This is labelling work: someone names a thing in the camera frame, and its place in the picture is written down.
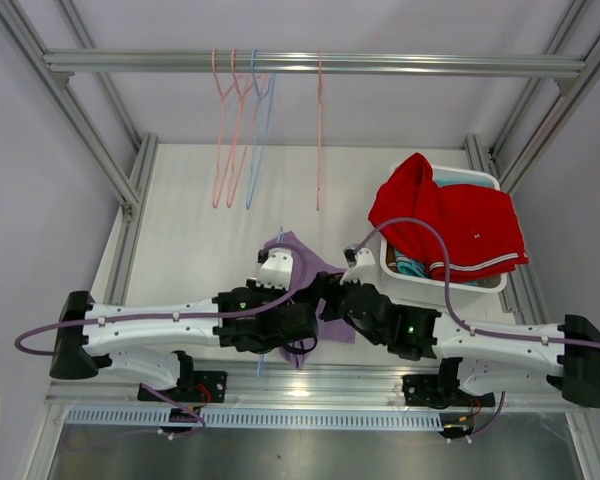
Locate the aluminium frame post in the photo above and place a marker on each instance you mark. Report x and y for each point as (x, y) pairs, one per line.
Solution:
(544, 106)
(130, 190)

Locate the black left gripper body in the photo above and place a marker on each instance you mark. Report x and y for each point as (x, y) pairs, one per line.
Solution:
(265, 293)

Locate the grey slotted cable duct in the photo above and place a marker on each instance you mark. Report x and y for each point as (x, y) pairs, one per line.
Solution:
(395, 420)

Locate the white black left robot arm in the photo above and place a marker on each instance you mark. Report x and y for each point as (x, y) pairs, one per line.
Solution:
(145, 345)

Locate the blue hanger of lilac trousers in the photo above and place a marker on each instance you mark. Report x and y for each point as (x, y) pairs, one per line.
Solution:
(261, 359)

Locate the aluminium hanging rail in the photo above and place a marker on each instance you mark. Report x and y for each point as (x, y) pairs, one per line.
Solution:
(275, 62)

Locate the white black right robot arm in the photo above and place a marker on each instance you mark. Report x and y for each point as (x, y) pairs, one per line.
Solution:
(566, 355)

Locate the aluminium right frame post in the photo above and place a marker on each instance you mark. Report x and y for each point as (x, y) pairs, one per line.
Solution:
(544, 106)

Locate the brown trousers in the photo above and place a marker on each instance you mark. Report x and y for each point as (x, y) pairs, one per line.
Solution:
(391, 259)

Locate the lilac trousers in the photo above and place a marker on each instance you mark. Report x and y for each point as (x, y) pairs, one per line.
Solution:
(336, 330)

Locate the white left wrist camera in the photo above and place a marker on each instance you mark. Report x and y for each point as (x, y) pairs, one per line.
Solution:
(275, 271)

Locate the red trousers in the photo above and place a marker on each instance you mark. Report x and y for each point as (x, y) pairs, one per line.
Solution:
(478, 224)

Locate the blue hanger of teal trousers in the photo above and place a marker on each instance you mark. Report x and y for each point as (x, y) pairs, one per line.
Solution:
(264, 85)

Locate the pink hanger of brown trousers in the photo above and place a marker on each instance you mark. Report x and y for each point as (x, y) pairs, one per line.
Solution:
(245, 85)

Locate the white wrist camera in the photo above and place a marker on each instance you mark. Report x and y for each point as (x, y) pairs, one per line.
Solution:
(361, 266)
(275, 271)

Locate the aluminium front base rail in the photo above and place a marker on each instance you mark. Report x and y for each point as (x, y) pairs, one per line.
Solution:
(277, 386)

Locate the white plastic basket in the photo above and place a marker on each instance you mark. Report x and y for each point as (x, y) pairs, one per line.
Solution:
(410, 291)

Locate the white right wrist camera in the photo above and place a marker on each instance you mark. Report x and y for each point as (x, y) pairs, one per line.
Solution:
(361, 266)

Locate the pink hanger of red trousers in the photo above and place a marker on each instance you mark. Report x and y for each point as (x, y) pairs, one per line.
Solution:
(320, 155)

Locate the aluminium left frame post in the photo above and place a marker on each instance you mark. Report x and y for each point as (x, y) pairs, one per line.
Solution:
(130, 190)

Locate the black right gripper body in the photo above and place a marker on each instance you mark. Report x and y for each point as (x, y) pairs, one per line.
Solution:
(328, 286)

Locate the pink hanger of yellow trousers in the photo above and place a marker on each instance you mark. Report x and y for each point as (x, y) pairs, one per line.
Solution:
(221, 161)

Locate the teal trousers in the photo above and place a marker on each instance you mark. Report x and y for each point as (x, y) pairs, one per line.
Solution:
(443, 177)

